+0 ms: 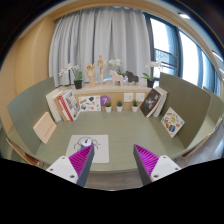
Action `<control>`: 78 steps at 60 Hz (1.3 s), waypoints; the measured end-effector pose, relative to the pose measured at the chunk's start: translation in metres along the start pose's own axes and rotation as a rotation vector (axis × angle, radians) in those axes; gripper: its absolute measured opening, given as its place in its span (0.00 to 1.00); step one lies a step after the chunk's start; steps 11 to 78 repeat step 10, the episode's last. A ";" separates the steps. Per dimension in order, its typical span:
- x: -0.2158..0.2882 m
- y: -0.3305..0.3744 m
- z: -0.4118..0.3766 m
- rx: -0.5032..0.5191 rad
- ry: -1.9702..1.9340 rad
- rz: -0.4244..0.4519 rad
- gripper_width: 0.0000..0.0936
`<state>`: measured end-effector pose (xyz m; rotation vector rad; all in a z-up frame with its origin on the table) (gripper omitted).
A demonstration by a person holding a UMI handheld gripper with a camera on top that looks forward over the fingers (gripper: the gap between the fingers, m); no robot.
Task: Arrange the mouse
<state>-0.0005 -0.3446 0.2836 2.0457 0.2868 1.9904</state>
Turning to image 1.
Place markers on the pink horse figure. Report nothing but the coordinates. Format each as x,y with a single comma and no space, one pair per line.
116,79

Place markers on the dark horse figure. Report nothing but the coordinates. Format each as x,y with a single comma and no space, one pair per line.
132,77

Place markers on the white orchid in black pot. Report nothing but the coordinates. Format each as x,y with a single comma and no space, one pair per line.
115,62
150,83
78,84

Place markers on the white wall socket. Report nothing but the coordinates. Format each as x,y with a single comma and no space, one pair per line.
140,97
128,97

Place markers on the purple round number sign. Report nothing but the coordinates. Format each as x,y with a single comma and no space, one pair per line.
105,100

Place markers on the white picture sticker sheet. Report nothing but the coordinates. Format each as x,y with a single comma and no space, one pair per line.
89,103

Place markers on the dark-framed window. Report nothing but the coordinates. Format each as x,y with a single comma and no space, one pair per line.
190,56

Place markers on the colourful sticker sheet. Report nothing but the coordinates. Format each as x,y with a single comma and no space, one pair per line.
172,122

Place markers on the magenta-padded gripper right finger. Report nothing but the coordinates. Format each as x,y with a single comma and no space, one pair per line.
163,166

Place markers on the wooden hand model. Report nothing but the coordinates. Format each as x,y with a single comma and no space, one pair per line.
90,71

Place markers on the beige paper card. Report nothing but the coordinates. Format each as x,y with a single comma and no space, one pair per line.
45,127

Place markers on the small plant in white pot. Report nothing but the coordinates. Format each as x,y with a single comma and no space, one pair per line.
108,109
119,108
134,108

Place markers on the black book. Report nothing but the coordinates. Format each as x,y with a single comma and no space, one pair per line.
150,102

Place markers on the wooden artist mannequin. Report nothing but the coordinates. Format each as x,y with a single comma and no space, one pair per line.
101,66

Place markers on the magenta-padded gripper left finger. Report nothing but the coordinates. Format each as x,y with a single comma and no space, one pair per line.
63,166

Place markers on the white cartoon-print mouse pad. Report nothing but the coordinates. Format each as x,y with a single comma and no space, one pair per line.
101,150

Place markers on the grey curtain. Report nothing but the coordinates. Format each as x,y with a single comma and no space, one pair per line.
100,33

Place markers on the stack of leaning pale books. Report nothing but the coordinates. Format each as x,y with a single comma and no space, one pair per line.
52,105

